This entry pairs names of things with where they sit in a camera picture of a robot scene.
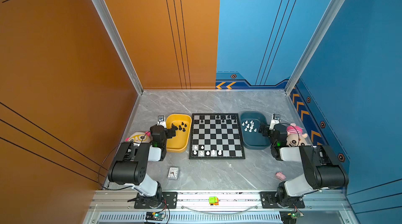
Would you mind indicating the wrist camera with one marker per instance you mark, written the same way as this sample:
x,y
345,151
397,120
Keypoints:
x,y
161,121
276,119

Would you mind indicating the pink green plush toy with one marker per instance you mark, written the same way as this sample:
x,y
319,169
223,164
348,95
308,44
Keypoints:
x,y
139,137

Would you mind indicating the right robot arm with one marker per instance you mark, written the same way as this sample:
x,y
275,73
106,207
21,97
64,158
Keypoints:
x,y
321,167

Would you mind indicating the yellow plastic tray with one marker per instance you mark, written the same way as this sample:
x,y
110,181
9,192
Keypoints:
x,y
181,124

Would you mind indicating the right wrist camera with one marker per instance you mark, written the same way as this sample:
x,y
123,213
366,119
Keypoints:
x,y
276,119

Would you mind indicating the green orange toy car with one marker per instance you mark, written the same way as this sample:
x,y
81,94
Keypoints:
x,y
213,201

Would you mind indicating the aluminium front rail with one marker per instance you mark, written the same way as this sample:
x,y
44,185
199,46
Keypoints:
x,y
229,200

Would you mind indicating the small clear alarm clock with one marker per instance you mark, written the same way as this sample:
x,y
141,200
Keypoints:
x,y
173,173

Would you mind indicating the black white chessboard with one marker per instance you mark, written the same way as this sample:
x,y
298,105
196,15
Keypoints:
x,y
215,136

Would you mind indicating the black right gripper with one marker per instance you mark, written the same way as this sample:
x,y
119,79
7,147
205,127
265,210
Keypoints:
x,y
265,130

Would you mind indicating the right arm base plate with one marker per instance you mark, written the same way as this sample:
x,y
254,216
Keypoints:
x,y
277,201

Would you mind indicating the green circuit board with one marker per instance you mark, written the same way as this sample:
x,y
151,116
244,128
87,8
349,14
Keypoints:
x,y
155,217
290,217

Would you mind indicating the left green circuit board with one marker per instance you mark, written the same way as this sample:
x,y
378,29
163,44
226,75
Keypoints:
x,y
155,217

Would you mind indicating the pink plush pig toy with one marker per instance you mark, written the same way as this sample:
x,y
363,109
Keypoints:
x,y
295,136

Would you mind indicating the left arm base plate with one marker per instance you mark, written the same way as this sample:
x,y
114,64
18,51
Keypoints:
x,y
168,198

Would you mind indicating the dark teal plastic tray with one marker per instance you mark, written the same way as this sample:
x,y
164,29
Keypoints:
x,y
250,123

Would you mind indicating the right green circuit board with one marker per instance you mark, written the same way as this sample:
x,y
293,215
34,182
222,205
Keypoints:
x,y
290,217

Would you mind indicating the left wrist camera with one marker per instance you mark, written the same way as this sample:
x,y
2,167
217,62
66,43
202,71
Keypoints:
x,y
161,121

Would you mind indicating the small pink eraser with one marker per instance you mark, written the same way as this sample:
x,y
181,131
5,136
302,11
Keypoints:
x,y
280,176

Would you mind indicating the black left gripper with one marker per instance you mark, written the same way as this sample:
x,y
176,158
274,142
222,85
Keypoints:
x,y
169,132

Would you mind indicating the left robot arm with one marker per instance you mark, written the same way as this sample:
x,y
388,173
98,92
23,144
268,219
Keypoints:
x,y
129,166

